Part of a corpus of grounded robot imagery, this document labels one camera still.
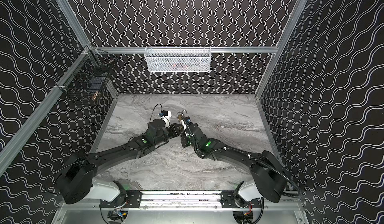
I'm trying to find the long shackle brass padlock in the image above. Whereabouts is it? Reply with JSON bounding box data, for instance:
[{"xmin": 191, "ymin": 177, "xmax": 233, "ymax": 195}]
[{"xmin": 179, "ymin": 119, "xmax": 187, "ymax": 133}]

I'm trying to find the small brass padlock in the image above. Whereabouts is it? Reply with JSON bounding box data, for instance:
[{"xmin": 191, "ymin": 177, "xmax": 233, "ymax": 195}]
[{"xmin": 177, "ymin": 109, "xmax": 188, "ymax": 123}]

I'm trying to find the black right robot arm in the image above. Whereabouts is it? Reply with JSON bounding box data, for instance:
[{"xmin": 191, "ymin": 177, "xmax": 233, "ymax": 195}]
[{"xmin": 181, "ymin": 123, "xmax": 288, "ymax": 207}]

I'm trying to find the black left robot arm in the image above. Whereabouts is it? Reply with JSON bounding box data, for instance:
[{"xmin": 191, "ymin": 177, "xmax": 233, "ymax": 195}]
[{"xmin": 57, "ymin": 119, "xmax": 185, "ymax": 207}]

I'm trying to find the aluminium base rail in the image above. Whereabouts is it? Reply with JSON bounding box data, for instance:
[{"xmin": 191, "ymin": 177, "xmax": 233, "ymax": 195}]
[{"xmin": 59, "ymin": 190, "xmax": 304, "ymax": 211}]

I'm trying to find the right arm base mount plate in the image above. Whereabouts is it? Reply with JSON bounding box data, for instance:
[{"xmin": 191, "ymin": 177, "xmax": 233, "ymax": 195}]
[{"xmin": 219, "ymin": 191, "xmax": 262, "ymax": 209}]

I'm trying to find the white mesh wall basket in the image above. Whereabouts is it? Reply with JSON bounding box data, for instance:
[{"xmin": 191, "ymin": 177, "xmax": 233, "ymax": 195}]
[{"xmin": 144, "ymin": 46, "xmax": 212, "ymax": 72}]

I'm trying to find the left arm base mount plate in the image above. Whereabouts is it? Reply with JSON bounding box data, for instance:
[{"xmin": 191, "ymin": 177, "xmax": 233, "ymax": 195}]
[{"xmin": 101, "ymin": 191, "xmax": 143, "ymax": 209}]

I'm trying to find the black wire wall basket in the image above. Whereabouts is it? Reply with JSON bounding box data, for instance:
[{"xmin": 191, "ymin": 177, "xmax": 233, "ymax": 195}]
[{"xmin": 61, "ymin": 50, "xmax": 118, "ymax": 105}]

